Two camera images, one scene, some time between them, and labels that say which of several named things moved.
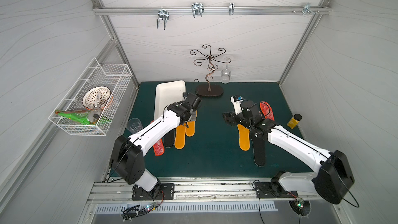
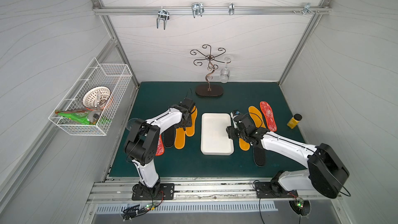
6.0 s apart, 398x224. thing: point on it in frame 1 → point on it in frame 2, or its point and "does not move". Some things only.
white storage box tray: (167, 93) → (214, 140)
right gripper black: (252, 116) → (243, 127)
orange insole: (180, 136) does not move
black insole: (258, 141) does not move
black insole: (168, 140) does not move
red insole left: (158, 146) does not move
